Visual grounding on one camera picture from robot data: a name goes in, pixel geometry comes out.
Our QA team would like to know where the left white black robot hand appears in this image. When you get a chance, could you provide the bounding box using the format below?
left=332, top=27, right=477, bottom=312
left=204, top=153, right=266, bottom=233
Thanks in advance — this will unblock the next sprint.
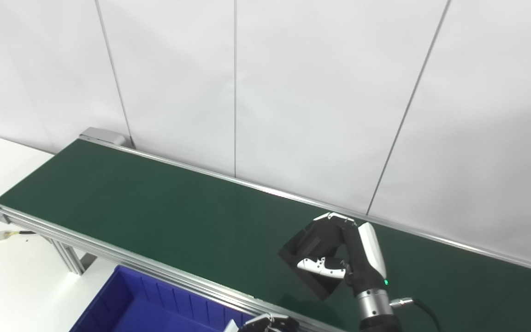
left=224, top=314, right=299, bottom=332

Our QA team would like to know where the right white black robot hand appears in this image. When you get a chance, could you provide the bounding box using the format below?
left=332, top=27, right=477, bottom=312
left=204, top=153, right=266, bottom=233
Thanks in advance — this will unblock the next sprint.
left=297, top=212, right=388, bottom=296

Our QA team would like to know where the black cylinder-on-block part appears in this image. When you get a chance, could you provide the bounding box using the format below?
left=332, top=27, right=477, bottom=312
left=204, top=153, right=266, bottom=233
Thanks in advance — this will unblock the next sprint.
left=278, top=221, right=345, bottom=300

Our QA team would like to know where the blue plastic bin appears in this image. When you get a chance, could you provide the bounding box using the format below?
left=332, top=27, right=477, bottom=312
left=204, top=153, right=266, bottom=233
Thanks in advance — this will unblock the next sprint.
left=70, top=265, right=294, bottom=332

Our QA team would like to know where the green conveyor belt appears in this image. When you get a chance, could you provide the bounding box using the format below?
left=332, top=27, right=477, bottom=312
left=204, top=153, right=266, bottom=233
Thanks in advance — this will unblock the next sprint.
left=0, top=128, right=531, bottom=332
left=0, top=140, right=531, bottom=332

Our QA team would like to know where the aluminium conveyor support leg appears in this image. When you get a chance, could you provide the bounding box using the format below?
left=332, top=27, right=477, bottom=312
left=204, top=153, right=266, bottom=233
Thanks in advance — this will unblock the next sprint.
left=47, top=237, right=86, bottom=276

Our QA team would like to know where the grey conveyor end housing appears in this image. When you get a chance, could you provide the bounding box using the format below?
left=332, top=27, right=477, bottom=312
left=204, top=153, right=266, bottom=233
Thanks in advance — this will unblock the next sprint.
left=80, top=128, right=126, bottom=147

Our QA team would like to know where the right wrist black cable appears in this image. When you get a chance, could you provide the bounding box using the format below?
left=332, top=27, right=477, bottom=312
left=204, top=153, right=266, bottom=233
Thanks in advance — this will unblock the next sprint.
left=389, top=297, right=441, bottom=332

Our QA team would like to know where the cable with yellowish connector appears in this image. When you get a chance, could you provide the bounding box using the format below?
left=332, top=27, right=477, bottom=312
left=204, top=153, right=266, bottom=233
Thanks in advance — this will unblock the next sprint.
left=0, top=231, right=36, bottom=247

